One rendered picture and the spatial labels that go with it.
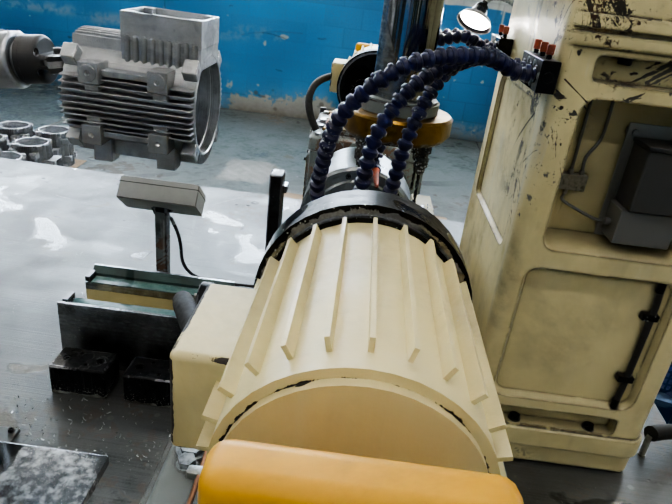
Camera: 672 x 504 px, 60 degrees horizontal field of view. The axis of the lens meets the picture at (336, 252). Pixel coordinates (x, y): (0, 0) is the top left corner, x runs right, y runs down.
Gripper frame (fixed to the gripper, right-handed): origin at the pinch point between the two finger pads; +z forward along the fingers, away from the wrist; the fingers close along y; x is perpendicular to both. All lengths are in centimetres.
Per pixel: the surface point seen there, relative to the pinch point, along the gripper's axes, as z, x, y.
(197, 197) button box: -1.7, 30.4, 20.9
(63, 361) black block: -18, 49, -12
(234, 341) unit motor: 27, 8, -63
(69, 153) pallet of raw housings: -138, 80, 217
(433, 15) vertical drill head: 43.4, -6.7, -0.6
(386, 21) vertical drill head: 36.6, -5.8, 0.4
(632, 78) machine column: 68, 0, -13
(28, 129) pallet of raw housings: -160, 66, 218
